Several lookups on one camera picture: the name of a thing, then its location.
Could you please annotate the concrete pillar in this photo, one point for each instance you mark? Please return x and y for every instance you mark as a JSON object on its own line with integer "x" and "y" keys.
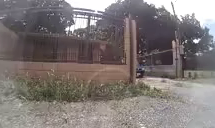
{"x": 130, "y": 50}

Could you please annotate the dark vehicle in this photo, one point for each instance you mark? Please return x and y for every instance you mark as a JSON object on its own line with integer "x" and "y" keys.
{"x": 140, "y": 70}

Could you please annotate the grey gravel ground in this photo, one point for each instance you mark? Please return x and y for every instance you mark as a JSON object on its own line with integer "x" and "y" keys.
{"x": 95, "y": 113}

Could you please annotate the strip of weeds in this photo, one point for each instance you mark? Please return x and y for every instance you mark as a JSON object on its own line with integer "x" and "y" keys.
{"x": 61, "y": 88}

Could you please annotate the large dark tree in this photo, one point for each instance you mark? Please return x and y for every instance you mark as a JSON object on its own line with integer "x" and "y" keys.
{"x": 155, "y": 30}

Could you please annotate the utility pole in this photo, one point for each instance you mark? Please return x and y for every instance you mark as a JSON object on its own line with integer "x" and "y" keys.
{"x": 177, "y": 60}

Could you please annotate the grey asphalt road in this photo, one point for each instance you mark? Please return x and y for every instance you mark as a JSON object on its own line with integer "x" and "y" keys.
{"x": 208, "y": 100}

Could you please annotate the brick wall with metal fence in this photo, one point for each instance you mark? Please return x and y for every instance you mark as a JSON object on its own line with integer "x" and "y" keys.
{"x": 61, "y": 71}

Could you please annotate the low grey wall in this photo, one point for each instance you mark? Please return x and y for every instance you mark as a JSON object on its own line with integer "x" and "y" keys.
{"x": 160, "y": 70}

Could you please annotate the low pale wall with hedge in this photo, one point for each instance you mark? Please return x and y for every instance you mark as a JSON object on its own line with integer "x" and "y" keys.
{"x": 201, "y": 73}

